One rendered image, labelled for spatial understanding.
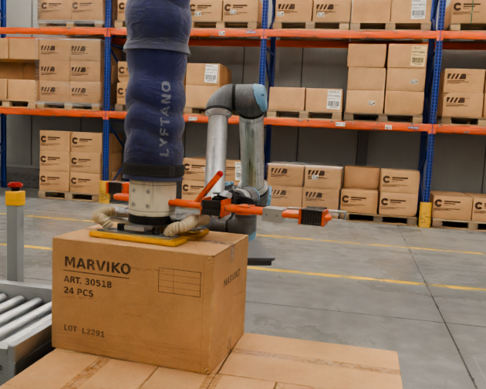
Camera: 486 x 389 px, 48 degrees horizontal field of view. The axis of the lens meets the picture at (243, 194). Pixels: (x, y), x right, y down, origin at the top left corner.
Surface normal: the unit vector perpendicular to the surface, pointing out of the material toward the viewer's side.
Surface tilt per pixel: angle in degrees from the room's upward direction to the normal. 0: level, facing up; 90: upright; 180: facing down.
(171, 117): 70
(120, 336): 90
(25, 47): 89
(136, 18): 91
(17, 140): 90
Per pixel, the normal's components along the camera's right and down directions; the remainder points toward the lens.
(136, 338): -0.29, 0.09
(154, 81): 0.18, -0.11
